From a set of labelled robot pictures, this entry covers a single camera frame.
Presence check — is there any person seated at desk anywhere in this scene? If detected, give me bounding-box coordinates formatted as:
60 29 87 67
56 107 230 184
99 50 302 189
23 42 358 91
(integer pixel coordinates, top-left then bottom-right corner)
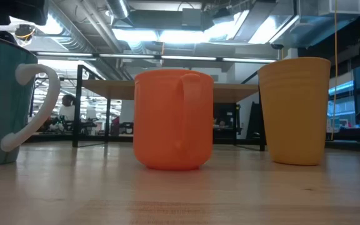
56 94 77 131

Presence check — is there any ceiling device with yellow cable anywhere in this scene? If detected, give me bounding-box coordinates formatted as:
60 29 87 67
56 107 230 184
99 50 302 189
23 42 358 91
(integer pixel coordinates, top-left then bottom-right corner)
0 23 38 48

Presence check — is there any yellow plastic cup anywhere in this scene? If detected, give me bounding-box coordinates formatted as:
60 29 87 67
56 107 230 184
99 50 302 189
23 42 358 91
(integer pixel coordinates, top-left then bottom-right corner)
257 57 332 166

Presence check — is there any hanging yellow cable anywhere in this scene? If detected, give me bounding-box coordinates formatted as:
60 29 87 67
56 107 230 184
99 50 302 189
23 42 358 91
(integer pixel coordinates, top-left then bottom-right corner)
330 0 339 141

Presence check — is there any silver ceiling duct pipe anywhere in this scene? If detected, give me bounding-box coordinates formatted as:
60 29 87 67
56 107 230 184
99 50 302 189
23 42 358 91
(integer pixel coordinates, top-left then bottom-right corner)
105 0 130 19

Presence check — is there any orange plastic mug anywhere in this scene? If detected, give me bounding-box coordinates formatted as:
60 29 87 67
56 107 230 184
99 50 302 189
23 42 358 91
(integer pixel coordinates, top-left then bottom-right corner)
132 69 214 171

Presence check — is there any wooden shelf with black frame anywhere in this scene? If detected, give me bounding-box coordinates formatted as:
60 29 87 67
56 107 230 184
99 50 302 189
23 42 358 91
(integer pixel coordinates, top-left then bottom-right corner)
72 64 266 152

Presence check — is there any long ceiling light strip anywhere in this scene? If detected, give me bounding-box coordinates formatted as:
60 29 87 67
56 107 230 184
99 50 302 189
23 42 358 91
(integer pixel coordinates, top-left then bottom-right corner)
35 51 278 64

